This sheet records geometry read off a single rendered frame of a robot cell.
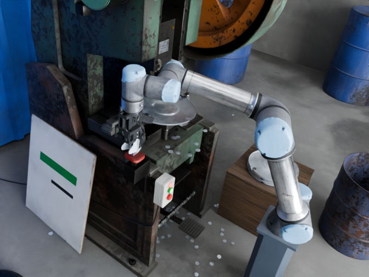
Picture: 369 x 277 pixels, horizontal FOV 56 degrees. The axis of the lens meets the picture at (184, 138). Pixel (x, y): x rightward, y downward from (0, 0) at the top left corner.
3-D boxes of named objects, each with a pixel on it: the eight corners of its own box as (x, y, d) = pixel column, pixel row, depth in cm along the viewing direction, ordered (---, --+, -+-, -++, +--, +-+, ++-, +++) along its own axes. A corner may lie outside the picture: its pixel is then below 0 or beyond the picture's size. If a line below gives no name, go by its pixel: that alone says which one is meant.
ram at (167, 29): (177, 82, 161) (184, 17, 144) (157, 92, 150) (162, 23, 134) (148, 70, 168) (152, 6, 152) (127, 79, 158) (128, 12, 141)
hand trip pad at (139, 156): (145, 169, 141) (146, 154, 136) (135, 176, 136) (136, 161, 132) (132, 161, 143) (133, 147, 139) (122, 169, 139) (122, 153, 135)
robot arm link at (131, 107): (132, 90, 124) (149, 98, 121) (131, 101, 126) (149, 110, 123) (116, 97, 119) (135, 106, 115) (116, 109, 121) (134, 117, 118)
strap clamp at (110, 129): (137, 121, 164) (137, 101, 158) (111, 136, 152) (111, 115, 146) (127, 116, 167) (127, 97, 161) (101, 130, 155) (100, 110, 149)
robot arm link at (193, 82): (295, 98, 127) (168, 50, 127) (296, 112, 118) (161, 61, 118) (280, 123, 134) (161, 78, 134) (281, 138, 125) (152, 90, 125)
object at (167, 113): (171, 133, 146) (171, 132, 145) (120, 107, 158) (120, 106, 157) (207, 109, 166) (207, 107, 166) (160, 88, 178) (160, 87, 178)
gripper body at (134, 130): (113, 138, 127) (113, 109, 120) (130, 129, 133) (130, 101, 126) (129, 147, 124) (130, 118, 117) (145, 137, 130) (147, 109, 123)
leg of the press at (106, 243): (157, 265, 183) (175, 119, 132) (143, 281, 175) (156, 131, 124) (43, 185, 221) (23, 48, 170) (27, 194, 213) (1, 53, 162)
